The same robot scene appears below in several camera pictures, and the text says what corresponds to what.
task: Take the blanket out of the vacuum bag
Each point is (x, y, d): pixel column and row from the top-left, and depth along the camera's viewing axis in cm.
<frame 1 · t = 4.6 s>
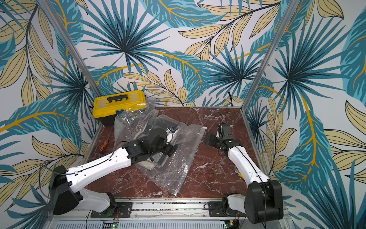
left hand: (169, 140, 76), fingers open
right hand: (211, 139, 87), fingers open
yellow black toolbox: (105, 107, 98), point 17 cm above the table
clear plastic vacuum bag: (132, 124, 97), point 11 cm above the table

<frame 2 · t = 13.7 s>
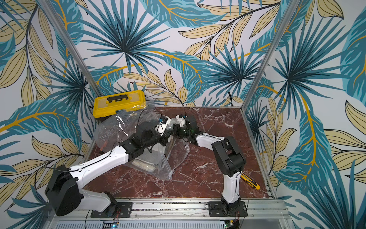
left hand: (172, 132, 77), fingers closed
right hand: (166, 130, 89), fingers open
clear plastic vacuum bag: (115, 130, 92), point 13 cm above the table
the other named things where they were.

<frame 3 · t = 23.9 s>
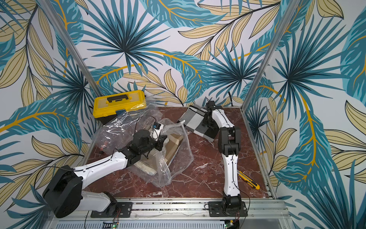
left hand: (165, 137, 82), fingers closed
right hand: (209, 125, 107), fingers open
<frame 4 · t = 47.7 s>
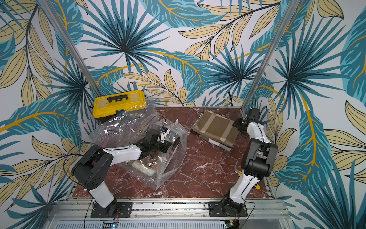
left hand: (170, 145, 91), fingers closed
right hand: (239, 125, 96), fingers open
brown beige striped blanket: (218, 127, 106), point 4 cm above the table
